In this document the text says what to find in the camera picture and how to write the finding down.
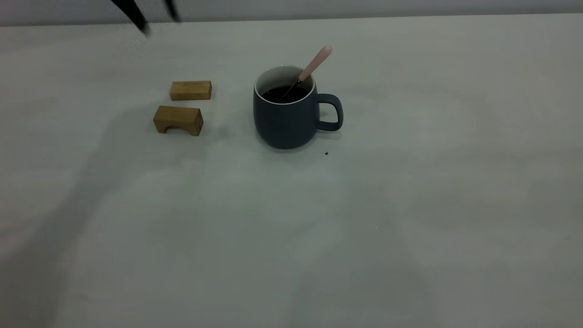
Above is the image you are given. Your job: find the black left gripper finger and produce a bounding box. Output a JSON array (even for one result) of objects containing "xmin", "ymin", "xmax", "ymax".
[
  {"xmin": 111, "ymin": 0, "xmax": 150, "ymax": 35},
  {"xmin": 163, "ymin": 0, "xmax": 183, "ymax": 23}
]

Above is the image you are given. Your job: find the pink handled metal spoon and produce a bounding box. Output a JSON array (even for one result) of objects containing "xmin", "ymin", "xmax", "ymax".
[{"xmin": 278, "ymin": 45, "xmax": 333, "ymax": 103}]

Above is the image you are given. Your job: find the dark grey ceramic mug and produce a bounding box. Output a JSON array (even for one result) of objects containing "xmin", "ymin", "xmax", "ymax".
[{"xmin": 253, "ymin": 66, "xmax": 344, "ymax": 150}]

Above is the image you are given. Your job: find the dark coffee liquid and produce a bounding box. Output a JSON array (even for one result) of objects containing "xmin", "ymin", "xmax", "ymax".
[{"xmin": 263, "ymin": 86, "xmax": 310, "ymax": 104}]

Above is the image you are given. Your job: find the flat rectangular wooden block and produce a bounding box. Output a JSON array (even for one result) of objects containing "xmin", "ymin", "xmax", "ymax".
[{"xmin": 170, "ymin": 81, "xmax": 213, "ymax": 101}]

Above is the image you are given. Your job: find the arched wooden block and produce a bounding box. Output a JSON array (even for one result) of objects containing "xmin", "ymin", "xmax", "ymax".
[{"xmin": 153, "ymin": 106, "xmax": 204, "ymax": 137}]

